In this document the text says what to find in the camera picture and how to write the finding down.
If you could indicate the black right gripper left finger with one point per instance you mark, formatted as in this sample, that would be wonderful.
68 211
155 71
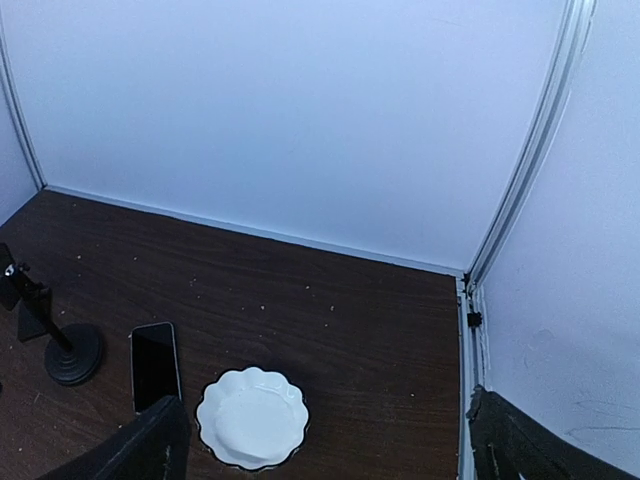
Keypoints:
153 446

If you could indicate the white scalloped dish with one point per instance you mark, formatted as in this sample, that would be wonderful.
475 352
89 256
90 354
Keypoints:
252 419

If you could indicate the silver smartphone black screen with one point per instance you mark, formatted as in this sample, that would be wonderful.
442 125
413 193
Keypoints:
154 364

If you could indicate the black folding phone stand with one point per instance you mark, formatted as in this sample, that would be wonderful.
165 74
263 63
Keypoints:
29 327

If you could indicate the black round-base clamp phone stand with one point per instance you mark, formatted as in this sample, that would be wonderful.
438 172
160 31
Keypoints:
74 352

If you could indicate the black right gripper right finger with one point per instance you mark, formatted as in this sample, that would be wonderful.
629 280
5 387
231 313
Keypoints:
509 444

